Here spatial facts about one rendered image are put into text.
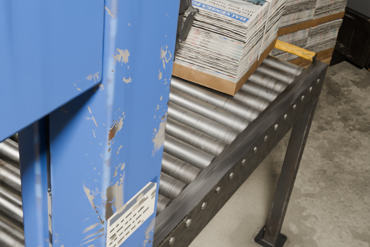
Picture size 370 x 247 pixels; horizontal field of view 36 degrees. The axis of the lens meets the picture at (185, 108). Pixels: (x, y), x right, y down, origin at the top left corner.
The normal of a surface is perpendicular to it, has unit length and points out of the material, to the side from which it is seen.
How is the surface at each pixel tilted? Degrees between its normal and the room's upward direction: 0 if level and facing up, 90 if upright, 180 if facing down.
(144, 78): 90
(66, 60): 90
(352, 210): 0
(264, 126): 0
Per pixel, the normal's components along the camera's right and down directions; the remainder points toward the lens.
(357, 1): -0.78, 0.27
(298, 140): -0.53, 0.42
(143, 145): 0.84, 0.37
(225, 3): 0.14, -0.84
